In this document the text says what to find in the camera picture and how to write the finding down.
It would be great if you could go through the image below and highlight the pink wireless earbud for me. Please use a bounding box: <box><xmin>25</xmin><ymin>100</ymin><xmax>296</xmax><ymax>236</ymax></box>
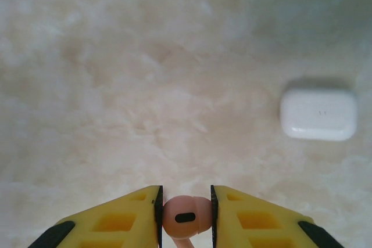
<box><xmin>162</xmin><ymin>195</ymin><xmax>213</xmax><ymax>248</ymax></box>

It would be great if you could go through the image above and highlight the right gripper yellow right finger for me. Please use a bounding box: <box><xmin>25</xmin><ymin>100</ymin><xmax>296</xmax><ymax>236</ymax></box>
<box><xmin>209</xmin><ymin>184</ymin><xmax>345</xmax><ymax>248</ymax></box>

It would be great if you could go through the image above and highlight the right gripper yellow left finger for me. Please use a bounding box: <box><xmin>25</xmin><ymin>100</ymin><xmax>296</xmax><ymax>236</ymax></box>
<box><xmin>27</xmin><ymin>184</ymin><xmax>164</xmax><ymax>248</ymax></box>

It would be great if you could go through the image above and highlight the white earbud charging case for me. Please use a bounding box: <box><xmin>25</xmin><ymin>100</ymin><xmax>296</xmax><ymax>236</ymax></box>
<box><xmin>279</xmin><ymin>77</ymin><xmax>358</xmax><ymax>142</ymax></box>

